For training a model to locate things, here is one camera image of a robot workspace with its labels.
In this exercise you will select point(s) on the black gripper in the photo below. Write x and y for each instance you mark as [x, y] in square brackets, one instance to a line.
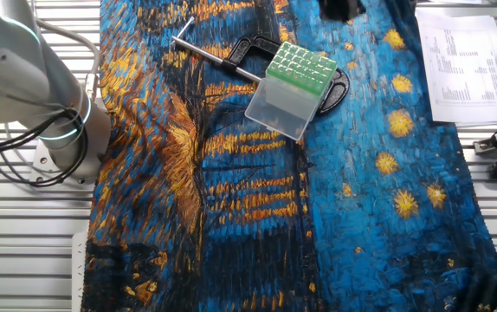
[339, 8]

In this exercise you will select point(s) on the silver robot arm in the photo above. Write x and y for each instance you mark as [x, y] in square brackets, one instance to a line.
[14, 78]

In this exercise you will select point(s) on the green pipette tip box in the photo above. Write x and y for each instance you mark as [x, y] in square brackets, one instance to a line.
[292, 91]

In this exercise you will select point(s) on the black C-clamp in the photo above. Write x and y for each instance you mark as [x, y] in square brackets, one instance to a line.
[248, 45]

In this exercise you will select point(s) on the printed white paper sheet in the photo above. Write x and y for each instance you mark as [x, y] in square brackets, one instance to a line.
[465, 82]

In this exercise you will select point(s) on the starry night painting cloth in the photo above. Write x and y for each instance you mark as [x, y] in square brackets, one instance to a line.
[240, 225]

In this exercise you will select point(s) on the white power strip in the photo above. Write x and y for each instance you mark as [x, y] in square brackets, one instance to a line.
[79, 273]

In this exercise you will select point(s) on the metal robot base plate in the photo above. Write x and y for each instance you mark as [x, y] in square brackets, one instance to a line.
[40, 162]

